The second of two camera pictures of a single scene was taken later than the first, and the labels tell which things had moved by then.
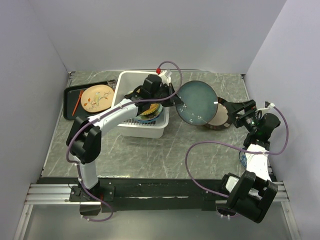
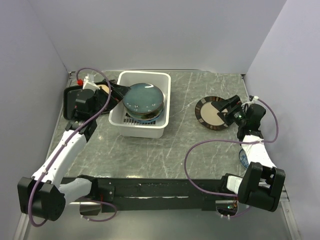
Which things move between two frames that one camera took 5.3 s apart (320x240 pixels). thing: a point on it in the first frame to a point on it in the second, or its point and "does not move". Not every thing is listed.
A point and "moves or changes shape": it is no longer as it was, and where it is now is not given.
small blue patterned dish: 243,158 does not move
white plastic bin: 127,81 does not move
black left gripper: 174,101 to 117,94
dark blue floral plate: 200,101 moves or changes shape
